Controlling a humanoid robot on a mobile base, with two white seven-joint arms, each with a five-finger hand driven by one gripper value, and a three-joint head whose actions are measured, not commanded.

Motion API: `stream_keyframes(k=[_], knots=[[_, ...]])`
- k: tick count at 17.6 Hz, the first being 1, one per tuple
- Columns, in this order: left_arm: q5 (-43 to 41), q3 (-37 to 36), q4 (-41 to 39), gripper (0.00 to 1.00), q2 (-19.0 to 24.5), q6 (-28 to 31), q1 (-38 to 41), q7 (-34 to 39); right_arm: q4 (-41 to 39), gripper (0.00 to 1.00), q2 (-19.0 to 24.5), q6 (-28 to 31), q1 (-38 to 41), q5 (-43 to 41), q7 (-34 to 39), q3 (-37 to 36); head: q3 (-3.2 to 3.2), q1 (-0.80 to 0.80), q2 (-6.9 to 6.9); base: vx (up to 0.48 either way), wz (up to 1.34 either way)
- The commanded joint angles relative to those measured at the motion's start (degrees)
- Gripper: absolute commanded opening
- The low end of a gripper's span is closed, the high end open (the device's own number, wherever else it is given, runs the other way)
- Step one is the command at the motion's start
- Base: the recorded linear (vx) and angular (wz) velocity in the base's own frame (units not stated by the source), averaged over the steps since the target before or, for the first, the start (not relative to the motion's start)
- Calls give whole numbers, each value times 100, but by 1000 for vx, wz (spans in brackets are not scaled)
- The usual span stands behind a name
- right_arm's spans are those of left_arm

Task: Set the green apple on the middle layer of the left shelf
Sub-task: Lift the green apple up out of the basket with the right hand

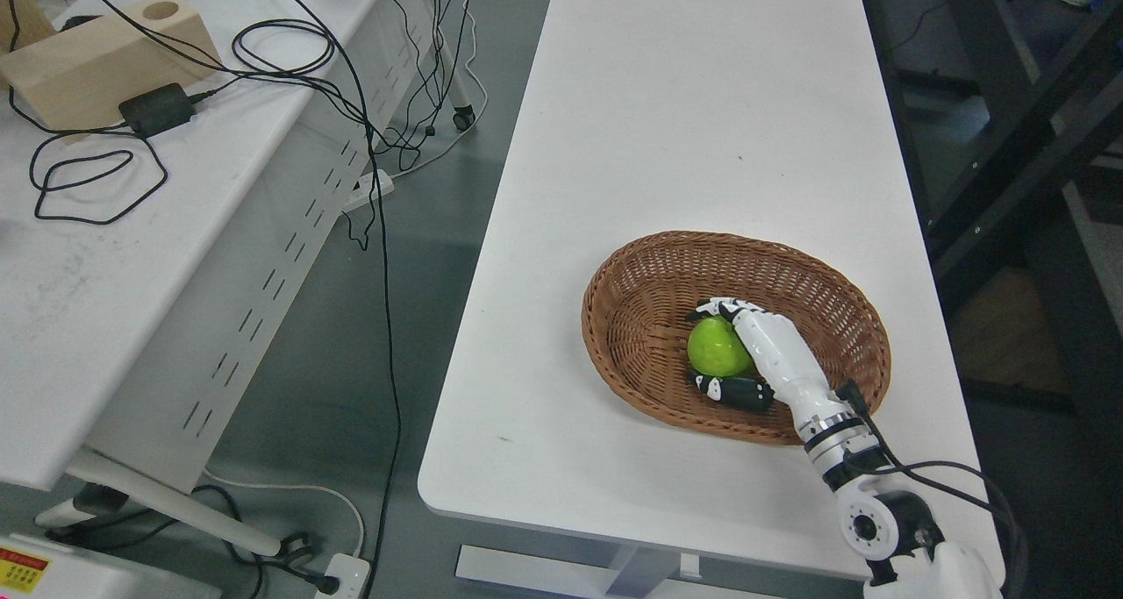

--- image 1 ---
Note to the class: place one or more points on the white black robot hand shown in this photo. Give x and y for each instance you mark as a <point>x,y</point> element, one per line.
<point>784,361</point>

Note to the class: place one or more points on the green apple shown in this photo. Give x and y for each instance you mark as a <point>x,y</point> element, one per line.
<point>715,349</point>

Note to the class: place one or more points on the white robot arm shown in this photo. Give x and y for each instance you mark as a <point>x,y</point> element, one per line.
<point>886,521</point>

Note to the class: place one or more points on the black shelf unit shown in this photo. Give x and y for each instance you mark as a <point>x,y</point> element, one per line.
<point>1008,113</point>

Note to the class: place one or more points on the white standing table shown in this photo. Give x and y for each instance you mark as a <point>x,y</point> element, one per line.
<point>668,151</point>

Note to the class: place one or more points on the white power strip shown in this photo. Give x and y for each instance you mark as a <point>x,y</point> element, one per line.
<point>349,575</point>
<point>368,187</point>

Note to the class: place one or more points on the white folding desk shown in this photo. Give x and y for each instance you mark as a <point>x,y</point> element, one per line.
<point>136,312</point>

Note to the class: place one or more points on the black power adapter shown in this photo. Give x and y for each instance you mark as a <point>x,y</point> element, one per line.
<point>158,110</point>

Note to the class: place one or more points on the wooden block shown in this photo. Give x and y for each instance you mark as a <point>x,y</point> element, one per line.
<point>77,79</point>

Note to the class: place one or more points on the white box device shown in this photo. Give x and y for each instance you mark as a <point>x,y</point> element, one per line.
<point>41,568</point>

